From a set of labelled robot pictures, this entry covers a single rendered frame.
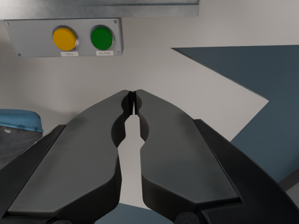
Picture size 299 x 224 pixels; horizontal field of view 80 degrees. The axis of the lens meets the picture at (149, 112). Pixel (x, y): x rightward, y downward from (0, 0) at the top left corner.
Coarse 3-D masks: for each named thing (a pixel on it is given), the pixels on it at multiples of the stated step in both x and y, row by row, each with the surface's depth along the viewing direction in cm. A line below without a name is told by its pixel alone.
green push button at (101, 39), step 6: (96, 30) 33; (102, 30) 33; (108, 30) 34; (96, 36) 34; (102, 36) 34; (108, 36) 34; (96, 42) 34; (102, 42) 34; (108, 42) 34; (102, 48) 35
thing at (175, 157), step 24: (144, 96) 10; (144, 120) 8; (168, 120) 8; (192, 120) 8; (144, 144) 7; (168, 144) 7; (192, 144) 7; (144, 168) 6; (168, 168) 6; (192, 168) 6; (216, 168) 6; (144, 192) 6; (168, 192) 5; (192, 192) 5; (216, 192) 5; (168, 216) 6
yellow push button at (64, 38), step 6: (60, 30) 33; (66, 30) 33; (54, 36) 33; (60, 36) 33; (66, 36) 33; (72, 36) 33; (54, 42) 34; (60, 42) 34; (66, 42) 34; (72, 42) 34; (60, 48) 35; (66, 48) 34; (72, 48) 35
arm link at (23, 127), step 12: (0, 120) 31; (12, 120) 32; (24, 120) 33; (36, 120) 36; (0, 132) 31; (12, 132) 32; (24, 132) 34; (36, 132) 36; (0, 144) 31; (12, 144) 32; (24, 144) 34; (0, 156) 30; (12, 156) 32; (0, 168) 31
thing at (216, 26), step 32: (224, 0) 41; (256, 0) 42; (288, 0) 42; (0, 32) 42; (128, 32) 44; (160, 32) 44; (192, 32) 45; (224, 32) 45; (256, 32) 46; (288, 32) 46
